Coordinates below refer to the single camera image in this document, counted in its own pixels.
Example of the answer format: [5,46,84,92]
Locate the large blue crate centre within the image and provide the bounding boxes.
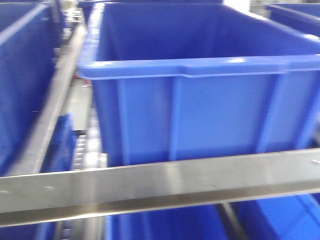
[78,2,320,167]

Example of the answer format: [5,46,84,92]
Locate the white roller track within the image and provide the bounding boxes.
[72,108,108,171]

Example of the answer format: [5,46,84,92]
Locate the blue crate lower left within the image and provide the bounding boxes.
[40,113,77,173]

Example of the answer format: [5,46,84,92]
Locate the blue crate below centre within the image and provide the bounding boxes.
[105,205,229,240]

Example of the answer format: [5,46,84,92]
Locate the steel front crossbar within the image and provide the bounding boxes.
[0,148,320,227]

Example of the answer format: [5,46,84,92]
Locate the blue crate far right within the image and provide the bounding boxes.
[265,3,320,37]

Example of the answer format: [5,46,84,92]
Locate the steel divider rail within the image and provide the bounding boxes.
[7,23,87,176]

